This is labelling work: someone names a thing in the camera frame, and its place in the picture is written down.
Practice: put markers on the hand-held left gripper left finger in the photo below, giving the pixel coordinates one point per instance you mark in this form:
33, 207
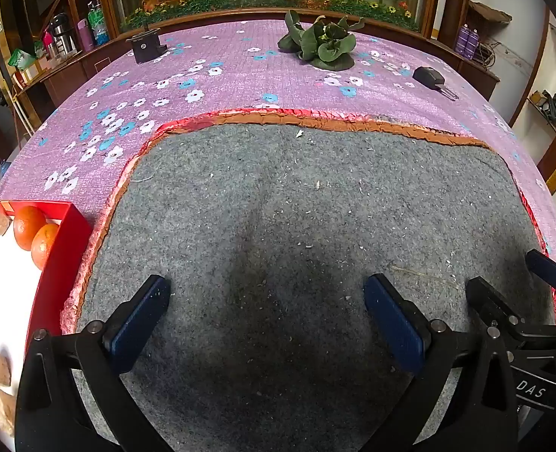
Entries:
139, 320

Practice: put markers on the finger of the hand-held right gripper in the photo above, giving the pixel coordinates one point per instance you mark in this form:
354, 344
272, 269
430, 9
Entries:
492, 299
544, 266

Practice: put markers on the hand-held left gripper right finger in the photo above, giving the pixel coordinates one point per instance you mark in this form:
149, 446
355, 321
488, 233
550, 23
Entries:
393, 320

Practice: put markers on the red shallow tray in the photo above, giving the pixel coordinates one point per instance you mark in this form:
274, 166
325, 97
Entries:
56, 287

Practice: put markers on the orange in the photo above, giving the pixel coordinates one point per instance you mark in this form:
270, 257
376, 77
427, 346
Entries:
25, 226
44, 247

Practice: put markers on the grey felt mat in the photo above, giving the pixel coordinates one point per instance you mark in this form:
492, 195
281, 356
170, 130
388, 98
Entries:
282, 197

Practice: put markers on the small black device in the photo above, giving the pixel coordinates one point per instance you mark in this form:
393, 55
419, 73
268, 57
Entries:
428, 75

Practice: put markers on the purple spray can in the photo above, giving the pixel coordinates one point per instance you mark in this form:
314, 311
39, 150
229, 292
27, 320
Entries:
463, 40
473, 43

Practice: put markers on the yellow broom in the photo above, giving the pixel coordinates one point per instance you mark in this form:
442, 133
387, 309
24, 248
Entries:
23, 115

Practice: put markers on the purple floral tablecloth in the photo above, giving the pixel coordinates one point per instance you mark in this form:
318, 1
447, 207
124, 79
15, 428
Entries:
259, 75

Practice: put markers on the black stand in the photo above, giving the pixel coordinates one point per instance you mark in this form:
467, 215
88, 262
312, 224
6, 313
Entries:
146, 47

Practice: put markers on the green packet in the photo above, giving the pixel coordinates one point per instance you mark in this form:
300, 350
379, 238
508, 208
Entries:
21, 59

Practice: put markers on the green artificial plant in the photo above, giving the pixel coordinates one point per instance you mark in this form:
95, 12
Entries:
322, 40

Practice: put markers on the pink bottle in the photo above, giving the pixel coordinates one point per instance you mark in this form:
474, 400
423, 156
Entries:
84, 35

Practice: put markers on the black steel thermos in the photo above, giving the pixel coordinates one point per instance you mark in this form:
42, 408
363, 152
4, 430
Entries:
62, 33

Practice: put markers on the green bottle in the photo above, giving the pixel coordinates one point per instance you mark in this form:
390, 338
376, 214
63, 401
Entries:
97, 23

